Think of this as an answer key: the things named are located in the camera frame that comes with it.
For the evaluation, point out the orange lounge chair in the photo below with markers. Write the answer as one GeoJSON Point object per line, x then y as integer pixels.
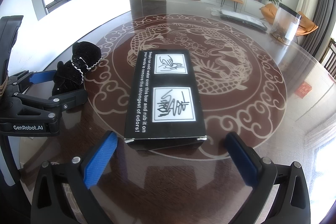
{"type": "Point", "coordinates": [307, 24]}

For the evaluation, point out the flat dark plastic-wrapped packet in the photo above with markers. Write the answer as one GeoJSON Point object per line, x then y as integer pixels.
{"type": "Point", "coordinates": [241, 18]}

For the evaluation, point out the white board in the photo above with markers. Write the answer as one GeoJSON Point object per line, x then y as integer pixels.
{"type": "Point", "coordinates": [78, 8]}

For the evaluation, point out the clear plastic jar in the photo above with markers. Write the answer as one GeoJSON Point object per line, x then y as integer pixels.
{"type": "Point", "coordinates": [283, 22]}

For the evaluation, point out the black velvet pouch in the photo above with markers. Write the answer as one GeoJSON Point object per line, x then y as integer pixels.
{"type": "Point", "coordinates": [84, 53]}

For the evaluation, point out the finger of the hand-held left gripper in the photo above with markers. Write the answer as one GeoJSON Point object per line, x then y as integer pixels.
{"type": "Point", "coordinates": [42, 77]}
{"type": "Point", "coordinates": [71, 99]}

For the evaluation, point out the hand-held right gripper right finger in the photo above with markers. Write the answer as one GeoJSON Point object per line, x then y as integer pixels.
{"type": "Point", "coordinates": [240, 158]}

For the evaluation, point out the wooden chair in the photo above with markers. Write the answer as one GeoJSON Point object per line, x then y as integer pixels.
{"type": "Point", "coordinates": [330, 56]}

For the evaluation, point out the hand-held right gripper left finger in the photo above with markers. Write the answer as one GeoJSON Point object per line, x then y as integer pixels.
{"type": "Point", "coordinates": [101, 158]}

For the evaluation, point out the grey curtain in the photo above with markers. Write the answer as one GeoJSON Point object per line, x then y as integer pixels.
{"type": "Point", "coordinates": [324, 16]}

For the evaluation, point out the black printed box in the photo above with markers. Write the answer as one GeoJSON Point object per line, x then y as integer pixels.
{"type": "Point", "coordinates": [147, 98]}

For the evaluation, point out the brown patterned glass desktop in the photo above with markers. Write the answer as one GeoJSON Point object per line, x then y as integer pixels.
{"type": "Point", "coordinates": [236, 134]}

